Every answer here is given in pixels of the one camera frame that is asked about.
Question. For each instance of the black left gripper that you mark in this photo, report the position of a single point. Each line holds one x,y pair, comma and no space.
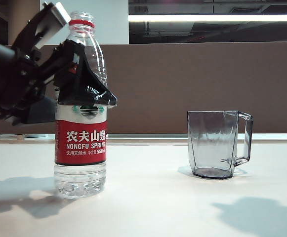
14,86

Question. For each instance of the brown desk partition panel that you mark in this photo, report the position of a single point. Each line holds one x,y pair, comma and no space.
182,86

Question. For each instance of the white partition bracket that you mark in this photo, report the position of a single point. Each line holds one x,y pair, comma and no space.
21,137

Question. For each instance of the grey transparent plastic cup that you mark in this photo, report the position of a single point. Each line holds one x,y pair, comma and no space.
212,143

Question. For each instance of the Nongfu Spring water bottle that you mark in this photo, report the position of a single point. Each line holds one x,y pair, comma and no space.
81,148

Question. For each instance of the long white ceiling light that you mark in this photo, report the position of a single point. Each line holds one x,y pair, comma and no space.
207,18

